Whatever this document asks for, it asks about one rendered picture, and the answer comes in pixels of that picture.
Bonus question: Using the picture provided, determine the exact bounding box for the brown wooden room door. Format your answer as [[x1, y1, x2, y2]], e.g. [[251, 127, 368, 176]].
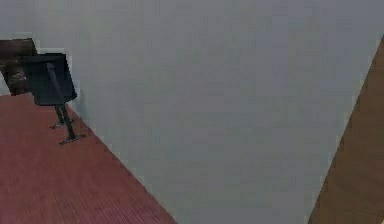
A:
[[307, 34, 384, 224]]

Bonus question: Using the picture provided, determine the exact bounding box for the dark brown wooden cabinet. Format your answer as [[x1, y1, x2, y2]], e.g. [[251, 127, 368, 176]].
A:
[[0, 37, 39, 97]]

